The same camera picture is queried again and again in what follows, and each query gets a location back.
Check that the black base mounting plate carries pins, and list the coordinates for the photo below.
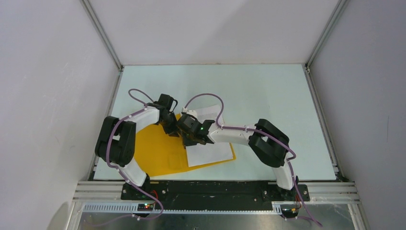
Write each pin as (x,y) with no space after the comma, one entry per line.
(222,195)

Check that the orange plastic folder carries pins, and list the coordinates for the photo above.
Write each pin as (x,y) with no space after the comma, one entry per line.
(158,154)

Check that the printed paper sheet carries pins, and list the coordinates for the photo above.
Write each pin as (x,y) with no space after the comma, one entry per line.
(199,156)

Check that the right controller board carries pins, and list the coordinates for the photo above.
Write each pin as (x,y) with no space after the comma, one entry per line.
(289,213)

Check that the controller board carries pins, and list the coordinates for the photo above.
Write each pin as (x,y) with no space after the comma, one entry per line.
(145,207)
(289,213)

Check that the left controller board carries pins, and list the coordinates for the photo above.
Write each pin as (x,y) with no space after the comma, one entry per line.
(145,207)

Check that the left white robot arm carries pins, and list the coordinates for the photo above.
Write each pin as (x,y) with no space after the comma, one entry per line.
(116,141)

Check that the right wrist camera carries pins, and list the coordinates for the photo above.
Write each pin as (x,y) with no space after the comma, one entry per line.
(186,111)

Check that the aluminium frame rail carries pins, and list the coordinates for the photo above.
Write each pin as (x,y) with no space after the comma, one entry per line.
(108,192)

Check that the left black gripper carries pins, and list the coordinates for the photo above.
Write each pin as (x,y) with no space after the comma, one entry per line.
(173,131)

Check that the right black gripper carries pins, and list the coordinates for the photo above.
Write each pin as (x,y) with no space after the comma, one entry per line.
(186,143)

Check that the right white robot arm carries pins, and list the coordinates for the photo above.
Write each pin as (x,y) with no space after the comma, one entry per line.
(269,144)

